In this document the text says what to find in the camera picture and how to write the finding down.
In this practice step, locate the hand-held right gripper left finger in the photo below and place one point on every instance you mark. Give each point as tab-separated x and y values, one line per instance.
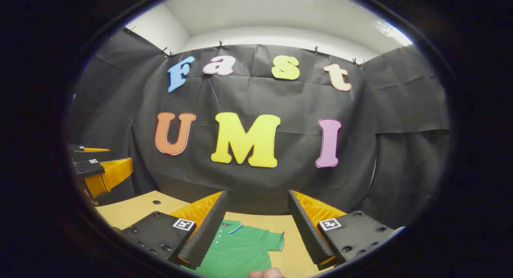
206	234

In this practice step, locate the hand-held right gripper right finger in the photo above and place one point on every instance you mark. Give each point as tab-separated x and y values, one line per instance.
306	230

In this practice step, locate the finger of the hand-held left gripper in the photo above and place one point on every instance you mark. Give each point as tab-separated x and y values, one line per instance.
108	176
94	150

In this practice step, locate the green T-shirt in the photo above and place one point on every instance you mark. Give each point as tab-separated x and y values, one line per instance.
240	250

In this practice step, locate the row of black cloth clips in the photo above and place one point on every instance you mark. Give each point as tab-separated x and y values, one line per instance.
220	44

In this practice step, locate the ceiling light panel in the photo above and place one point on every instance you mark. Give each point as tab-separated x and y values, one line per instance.
394	33

